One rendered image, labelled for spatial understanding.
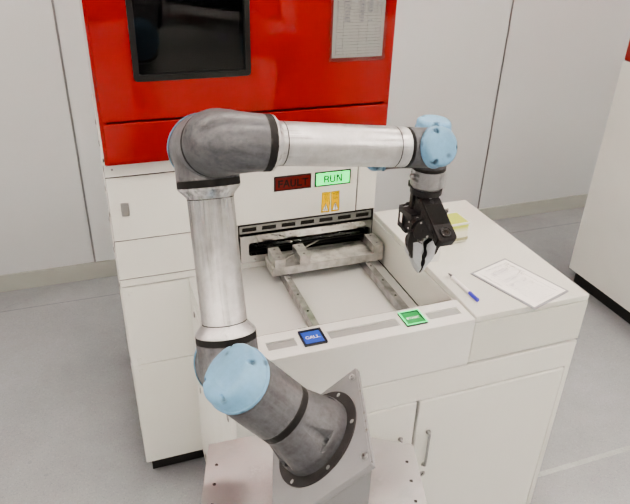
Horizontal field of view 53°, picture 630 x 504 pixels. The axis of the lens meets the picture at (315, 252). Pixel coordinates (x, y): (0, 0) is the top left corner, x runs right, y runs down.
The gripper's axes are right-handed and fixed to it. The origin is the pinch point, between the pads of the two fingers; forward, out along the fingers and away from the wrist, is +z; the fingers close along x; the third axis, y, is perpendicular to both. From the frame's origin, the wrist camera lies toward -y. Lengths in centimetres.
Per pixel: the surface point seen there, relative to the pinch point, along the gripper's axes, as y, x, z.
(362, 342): -3.9, 15.4, 14.9
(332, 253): 50, 2, 23
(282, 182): 58, 16, 0
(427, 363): -3.9, -2.9, 25.6
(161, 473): 60, 61, 111
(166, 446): 59, 58, 97
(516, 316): -3.8, -27.2, 16.5
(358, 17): 53, -4, -47
